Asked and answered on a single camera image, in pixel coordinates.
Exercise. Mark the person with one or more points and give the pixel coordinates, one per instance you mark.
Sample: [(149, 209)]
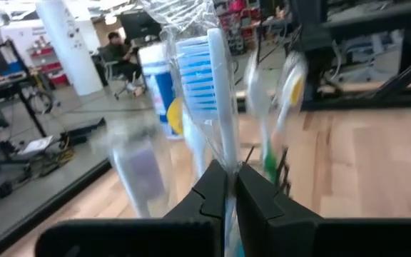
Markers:
[(116, 53)]

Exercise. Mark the blue toothbrush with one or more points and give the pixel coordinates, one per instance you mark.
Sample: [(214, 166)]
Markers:
[(223, 107)]

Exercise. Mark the grey office chair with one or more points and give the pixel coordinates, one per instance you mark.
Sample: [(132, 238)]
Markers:
[(107, 68)]

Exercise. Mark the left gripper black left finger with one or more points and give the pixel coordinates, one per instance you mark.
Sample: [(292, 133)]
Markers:
[(191, 232)]

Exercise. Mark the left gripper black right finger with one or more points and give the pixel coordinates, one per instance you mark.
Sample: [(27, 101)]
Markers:
[(280, 232)]

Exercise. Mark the yellow toothbrush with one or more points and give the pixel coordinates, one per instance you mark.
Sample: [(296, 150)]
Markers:
[(295, 89)]

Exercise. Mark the white round pillar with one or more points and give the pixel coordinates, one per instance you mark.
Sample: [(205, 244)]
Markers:
[(70, 53)]

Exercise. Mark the Lysol wipes canister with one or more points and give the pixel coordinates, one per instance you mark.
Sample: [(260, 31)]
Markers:
[(162, 85)]

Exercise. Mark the black floor case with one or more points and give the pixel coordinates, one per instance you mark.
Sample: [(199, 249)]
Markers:
[(84, 130)]

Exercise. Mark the black monitor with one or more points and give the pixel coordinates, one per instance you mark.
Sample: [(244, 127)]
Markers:
[(139, 25)]

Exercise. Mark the purple toothbrush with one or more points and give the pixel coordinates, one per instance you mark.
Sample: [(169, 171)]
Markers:
[(145, 171)]

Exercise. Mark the white paper sheet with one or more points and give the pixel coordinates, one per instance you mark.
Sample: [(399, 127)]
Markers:
[(38, 144)]

